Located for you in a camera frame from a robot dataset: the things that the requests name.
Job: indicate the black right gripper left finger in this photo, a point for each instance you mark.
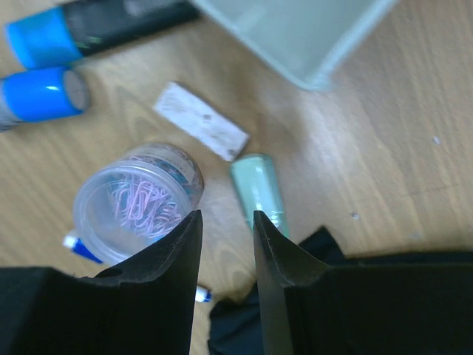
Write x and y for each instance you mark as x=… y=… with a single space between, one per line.
x=144 y=305

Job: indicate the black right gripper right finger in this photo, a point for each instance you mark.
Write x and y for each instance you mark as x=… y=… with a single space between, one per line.
x=310 y=307

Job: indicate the clear jar of paper clips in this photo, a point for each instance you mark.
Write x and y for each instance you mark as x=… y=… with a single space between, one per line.
x=135 y=201

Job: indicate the green clear highlighter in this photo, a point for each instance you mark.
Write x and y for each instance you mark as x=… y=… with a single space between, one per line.
x=256 y=184

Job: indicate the white eraser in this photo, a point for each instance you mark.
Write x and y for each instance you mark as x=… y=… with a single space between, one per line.
x=201 y=121

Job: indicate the white rounded drawer organizer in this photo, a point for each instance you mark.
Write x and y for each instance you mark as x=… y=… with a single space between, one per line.
x=304 y=41

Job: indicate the black cloth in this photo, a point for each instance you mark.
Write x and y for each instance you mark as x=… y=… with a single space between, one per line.
x=235 y=327

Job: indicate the white marker dark blue cap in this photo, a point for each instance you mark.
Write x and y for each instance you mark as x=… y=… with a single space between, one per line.
x=72 y=242

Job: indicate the black highlighter blue cap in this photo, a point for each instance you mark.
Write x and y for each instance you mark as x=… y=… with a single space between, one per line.
x=78 y=29

